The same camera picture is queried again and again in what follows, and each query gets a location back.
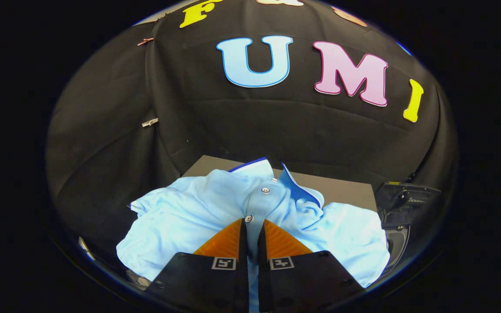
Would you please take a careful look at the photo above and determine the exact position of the grey table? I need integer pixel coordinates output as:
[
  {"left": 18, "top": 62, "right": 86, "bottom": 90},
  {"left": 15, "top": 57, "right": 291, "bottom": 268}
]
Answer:
[{"left": 182, "top": 155, "right": 378, "bottom": 212}]

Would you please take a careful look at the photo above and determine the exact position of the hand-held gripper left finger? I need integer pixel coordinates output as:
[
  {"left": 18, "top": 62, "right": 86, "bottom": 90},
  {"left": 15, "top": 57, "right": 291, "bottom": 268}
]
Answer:
[{"left": 144, "top": 218, "right": 250, "bottom": 313}]

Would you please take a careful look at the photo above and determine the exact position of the grey washing machine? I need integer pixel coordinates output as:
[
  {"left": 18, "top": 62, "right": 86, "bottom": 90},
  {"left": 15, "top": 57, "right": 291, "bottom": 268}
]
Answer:
[{"left": 381, "top": 224, "right": 412, "bottom": 276}]

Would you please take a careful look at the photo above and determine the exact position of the dark transparent washing machine lid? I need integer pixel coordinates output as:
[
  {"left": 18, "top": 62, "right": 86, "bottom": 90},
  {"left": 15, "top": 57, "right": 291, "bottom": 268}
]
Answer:
[{"left": 376, "top": 183, "right": 444, "bottom": 226}]

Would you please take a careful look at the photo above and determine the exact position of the light blue polo shirt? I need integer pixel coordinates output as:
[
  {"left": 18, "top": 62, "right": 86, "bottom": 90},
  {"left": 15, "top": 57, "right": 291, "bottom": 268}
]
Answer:
[{"left": 116, "top": 157, "right": 390, "bottom": 313}]

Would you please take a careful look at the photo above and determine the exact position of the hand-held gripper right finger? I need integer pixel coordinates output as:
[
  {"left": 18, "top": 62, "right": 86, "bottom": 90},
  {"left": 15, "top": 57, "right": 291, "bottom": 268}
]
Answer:
[{"left": 257, "top": 219, "right": 364, "bottom": 313}]

